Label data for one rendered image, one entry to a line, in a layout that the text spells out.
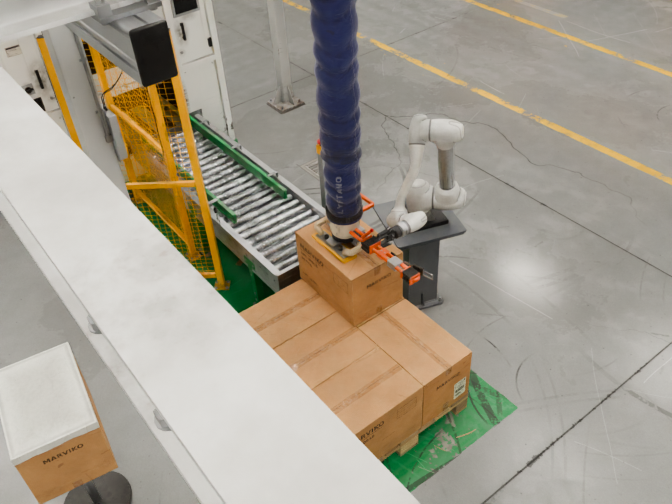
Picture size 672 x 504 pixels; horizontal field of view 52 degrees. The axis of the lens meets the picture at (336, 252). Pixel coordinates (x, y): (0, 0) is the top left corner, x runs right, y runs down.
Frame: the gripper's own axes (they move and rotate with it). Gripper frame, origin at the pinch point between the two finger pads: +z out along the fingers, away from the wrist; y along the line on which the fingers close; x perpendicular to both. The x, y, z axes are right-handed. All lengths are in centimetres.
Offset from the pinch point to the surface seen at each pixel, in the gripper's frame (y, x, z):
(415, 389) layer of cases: 53, -64, 24
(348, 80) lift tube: -101, 15, 1
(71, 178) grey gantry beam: -215, -157, 178
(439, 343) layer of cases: 54, -48, -11
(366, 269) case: 13.7, -2.0, 6.9
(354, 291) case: 23.5, -3.8, 18.1
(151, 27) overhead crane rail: -214, -115, 146
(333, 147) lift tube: -63, 20, 9
